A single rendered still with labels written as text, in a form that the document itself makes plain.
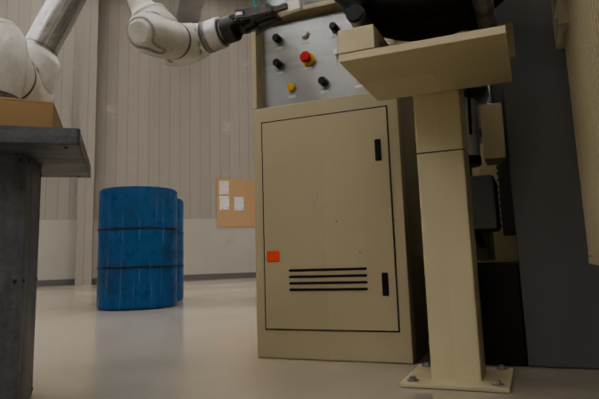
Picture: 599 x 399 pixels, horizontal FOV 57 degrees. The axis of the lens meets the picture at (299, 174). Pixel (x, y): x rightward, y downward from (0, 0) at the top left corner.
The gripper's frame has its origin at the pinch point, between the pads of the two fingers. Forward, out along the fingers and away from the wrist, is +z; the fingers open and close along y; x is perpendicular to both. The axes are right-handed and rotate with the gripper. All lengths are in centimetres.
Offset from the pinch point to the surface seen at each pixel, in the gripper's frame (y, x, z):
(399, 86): 14.7, 25.1, 22.0
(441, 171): 26, 48, 27
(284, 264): 51, 64, -35
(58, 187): 706, -207, -799
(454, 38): -10.7, 26.8, 39.4
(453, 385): 20, 103, 19
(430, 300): 26, 82, 17
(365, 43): -10.7, 21.4, 20.3
